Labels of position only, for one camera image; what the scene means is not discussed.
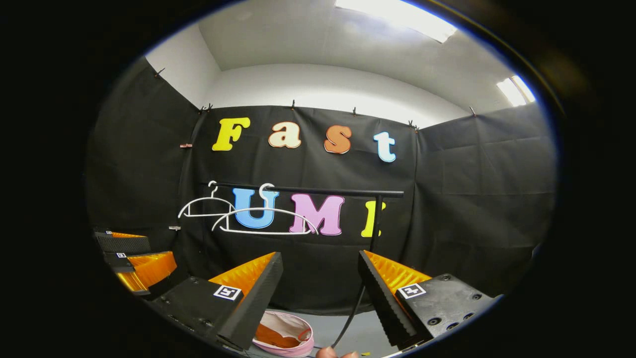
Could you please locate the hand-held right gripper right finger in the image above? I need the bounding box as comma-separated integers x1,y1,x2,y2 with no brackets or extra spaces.
358,250,500,350

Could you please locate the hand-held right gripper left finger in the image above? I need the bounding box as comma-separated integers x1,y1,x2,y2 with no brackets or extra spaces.
147,251,285,352

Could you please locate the pink white laundry hamper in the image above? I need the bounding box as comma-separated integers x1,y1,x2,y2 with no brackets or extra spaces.
252,311,316,358

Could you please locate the orange corduroy jacket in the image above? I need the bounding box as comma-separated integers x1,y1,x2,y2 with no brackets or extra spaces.
256,323,301,349

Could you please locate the white plastic clothes hanger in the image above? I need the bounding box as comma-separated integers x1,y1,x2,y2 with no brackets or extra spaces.
178,180,237,218
211,183,319,236

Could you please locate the black metal clothes rack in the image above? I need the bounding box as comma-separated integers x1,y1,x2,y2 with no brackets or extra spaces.
205,181,404,349

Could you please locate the black backdrop cloth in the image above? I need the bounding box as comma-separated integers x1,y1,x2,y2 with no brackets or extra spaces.
84,57,559,316

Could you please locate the small ceiling light panel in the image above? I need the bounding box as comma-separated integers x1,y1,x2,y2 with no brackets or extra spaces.
497,75,536,106

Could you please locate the large ceiling light panel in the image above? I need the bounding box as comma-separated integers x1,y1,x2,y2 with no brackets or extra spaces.
335,0,458,43

